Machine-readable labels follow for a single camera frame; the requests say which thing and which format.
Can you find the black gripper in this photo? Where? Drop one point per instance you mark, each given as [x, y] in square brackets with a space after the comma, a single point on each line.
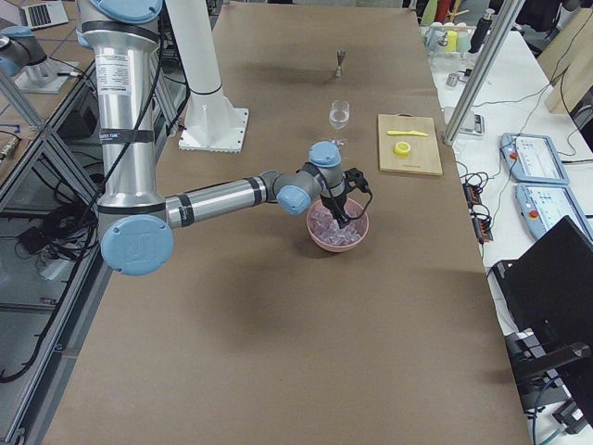
[334, 204]

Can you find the metal cocktail jigger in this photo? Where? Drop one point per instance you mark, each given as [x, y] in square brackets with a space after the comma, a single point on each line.
[340, 57]

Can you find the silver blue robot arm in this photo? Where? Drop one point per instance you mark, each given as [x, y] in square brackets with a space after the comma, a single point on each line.
[135, 222]
[19, 49]

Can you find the clear ice cubes pile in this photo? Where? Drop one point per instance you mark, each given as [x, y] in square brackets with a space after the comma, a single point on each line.
[323, 225]

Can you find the clear wine glass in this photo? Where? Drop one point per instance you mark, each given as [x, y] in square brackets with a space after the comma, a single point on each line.
[339, 115]

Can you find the pink bowl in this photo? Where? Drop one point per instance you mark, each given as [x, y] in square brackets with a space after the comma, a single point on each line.
[355, 211]

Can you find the yellow lemon half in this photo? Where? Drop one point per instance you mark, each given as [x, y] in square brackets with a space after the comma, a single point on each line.
[402, 148]

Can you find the yellow plastic knife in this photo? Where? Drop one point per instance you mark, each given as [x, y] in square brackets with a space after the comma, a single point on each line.
[410, 133]

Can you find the wooden cutting board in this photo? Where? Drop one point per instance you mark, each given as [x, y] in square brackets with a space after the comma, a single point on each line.
[424, 157]

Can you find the upper blue teach pendant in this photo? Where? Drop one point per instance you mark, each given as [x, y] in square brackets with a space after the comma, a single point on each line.
[532, 158]

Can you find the blue teach pendant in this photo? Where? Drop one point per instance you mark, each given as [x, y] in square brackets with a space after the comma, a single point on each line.
[532, 158]
[543, 205]

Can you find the lower blue teach pendant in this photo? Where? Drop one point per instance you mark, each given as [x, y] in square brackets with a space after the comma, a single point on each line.
[543, 205]

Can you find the black monitor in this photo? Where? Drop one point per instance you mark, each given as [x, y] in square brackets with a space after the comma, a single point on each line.
[549, 291]

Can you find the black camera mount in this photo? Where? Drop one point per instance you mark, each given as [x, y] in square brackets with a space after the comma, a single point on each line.
[355, 179]

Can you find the white camera mast base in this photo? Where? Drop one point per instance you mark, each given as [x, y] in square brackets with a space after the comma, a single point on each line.
[211, 122]

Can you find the aluminium frame post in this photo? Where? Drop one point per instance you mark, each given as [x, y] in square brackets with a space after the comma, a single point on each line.
[502, 25]

